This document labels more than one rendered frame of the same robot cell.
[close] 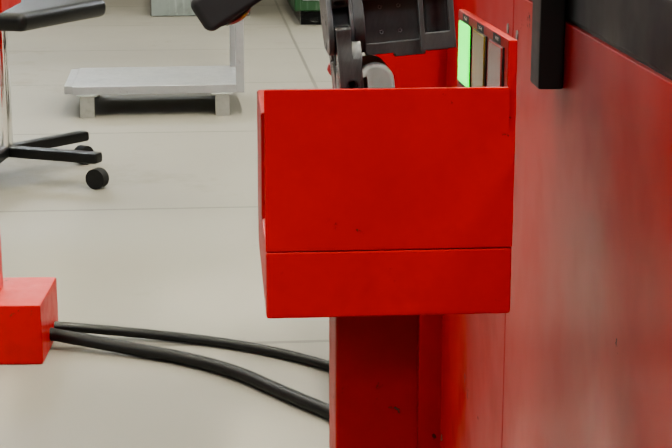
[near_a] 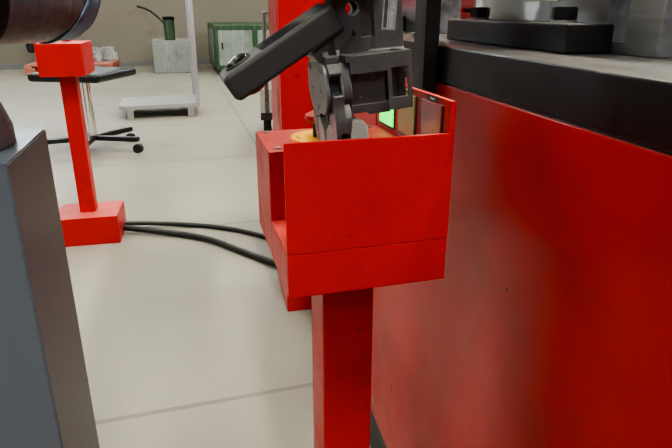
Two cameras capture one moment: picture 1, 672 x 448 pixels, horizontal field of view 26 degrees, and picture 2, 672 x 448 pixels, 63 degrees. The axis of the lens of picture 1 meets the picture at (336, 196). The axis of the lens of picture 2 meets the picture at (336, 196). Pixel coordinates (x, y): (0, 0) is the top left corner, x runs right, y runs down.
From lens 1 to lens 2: 0.45 m
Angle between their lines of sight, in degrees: 12
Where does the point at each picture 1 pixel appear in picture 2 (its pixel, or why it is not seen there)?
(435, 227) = (400, 229)
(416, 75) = (301, 104)
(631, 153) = (530, 175)
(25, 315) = (110, 220)
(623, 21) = (517, 85)
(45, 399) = (123, 261)
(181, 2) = (167, 67)
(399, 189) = (377, 206)
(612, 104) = (501, 139)
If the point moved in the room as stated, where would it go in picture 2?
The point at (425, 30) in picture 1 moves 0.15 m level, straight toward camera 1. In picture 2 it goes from (390, 95) to (439, 128)
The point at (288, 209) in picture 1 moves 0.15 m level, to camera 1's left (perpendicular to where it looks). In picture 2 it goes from (302, 225) to (128, 238)
